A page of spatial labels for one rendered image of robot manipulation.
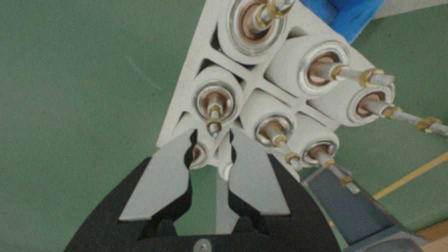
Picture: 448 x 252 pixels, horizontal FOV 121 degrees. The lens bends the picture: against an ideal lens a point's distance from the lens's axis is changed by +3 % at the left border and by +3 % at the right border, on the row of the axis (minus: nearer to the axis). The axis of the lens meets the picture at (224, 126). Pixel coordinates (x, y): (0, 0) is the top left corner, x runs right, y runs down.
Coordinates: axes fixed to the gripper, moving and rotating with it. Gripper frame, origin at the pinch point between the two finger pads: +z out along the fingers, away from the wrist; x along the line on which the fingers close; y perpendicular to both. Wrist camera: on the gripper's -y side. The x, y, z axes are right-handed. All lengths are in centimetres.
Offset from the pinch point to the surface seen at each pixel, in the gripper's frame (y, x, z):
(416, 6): -15.4, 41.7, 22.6
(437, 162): 43, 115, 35
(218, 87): -2.1, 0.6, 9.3
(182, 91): 0.3, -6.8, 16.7
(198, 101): 0.0, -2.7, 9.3
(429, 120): 0.4, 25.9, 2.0
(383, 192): 67, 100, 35
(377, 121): 18, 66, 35
